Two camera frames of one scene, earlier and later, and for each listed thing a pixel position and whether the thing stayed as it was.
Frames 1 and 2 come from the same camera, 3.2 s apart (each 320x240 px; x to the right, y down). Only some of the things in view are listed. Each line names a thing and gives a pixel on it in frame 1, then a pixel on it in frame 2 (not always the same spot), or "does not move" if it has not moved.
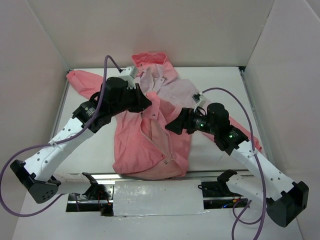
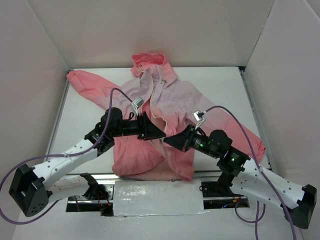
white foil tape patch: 153,197 does not move
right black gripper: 183,122 to 187,139
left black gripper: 136,97 to 144,125
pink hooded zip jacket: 143,146 does not move
